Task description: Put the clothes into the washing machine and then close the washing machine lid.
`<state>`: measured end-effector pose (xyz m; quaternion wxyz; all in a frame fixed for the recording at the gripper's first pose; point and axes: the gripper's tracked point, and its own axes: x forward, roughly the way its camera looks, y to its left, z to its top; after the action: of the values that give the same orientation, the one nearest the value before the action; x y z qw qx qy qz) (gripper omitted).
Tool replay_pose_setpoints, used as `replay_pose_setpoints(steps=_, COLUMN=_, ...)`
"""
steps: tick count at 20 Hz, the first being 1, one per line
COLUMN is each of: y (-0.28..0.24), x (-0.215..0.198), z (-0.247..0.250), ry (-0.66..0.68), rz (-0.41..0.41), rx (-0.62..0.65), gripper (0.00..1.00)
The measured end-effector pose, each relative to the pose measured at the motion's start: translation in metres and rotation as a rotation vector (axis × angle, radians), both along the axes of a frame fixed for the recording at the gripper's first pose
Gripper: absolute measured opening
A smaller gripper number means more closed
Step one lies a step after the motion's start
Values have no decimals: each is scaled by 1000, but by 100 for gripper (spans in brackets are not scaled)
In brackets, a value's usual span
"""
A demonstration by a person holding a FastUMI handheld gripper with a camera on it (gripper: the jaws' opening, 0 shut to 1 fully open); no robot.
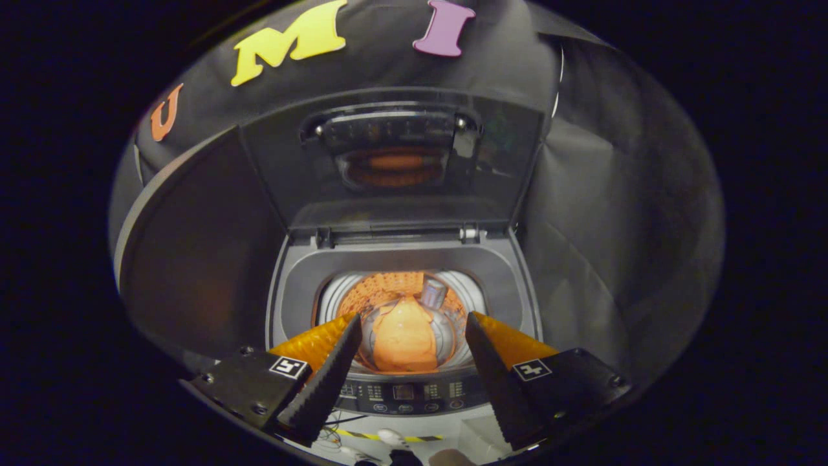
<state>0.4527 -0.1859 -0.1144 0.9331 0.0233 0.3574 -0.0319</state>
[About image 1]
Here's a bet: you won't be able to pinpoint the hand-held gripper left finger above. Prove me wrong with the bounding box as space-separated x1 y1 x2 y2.
188 313 364 447

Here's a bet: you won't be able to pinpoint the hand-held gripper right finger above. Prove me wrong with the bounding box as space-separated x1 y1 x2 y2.
464 311 633 451

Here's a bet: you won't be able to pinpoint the orange polo shirt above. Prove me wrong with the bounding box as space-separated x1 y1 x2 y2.
372 296 441 373

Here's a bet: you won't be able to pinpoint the grey washing machine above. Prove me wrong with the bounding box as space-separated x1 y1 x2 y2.
265 227 544 418

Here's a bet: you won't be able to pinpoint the dark washing machine lid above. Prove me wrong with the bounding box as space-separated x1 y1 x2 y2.
239 87 545 235

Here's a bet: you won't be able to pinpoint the yellow black floor tape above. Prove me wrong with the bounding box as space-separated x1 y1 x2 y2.
336 429 444 442

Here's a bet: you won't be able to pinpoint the small grey cabinet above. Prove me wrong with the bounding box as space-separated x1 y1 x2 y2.
113 126 289 363

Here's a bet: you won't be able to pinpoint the black floor cables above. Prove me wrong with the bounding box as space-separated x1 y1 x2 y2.
317 414 369 454

